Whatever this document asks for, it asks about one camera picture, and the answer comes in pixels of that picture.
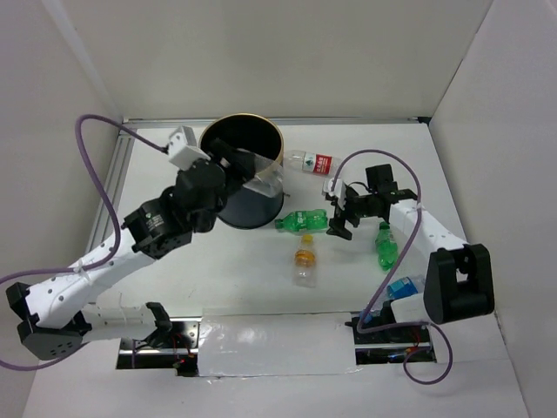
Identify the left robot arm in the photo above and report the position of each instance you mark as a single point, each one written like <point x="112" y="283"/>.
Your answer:
<point x="59" y="315"/>

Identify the clear bottle blue label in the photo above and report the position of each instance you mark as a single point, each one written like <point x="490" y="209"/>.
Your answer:
<point x="396" y="290"/>

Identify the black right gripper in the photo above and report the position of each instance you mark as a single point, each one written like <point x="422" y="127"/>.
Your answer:
<point x="337" y="224"/>

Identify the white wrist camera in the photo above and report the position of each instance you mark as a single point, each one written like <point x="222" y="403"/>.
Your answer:
<point x="183" y="150"/>
<point x="333" y="186"/>

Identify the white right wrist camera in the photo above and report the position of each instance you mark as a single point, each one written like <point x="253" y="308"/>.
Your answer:
<point x="333" y="186"/>

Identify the clear bottle red label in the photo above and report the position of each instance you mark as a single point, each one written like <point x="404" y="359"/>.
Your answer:
<point x="311" y="163"/>

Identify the clear bottle yellow cap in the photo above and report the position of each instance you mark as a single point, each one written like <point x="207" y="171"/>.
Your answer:
<point x="304" y="263"/>

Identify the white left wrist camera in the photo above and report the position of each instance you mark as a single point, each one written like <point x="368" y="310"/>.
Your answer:
<point x="183" y="150"/>

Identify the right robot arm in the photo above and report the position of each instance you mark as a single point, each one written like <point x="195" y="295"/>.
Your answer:
<point x="459" y="277"/>

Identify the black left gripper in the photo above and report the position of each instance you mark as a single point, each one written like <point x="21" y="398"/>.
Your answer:
<point x="241" y="166"/>

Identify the black bin gold rim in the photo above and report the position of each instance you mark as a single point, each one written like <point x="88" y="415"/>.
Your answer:
<point x="251" y="147"/>

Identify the clear capless wide bottle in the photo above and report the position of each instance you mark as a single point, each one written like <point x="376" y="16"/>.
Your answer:
<point x="268" y="178"/>

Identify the small green bottle right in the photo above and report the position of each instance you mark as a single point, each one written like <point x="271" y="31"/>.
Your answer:
<point x="386" y="247"/>

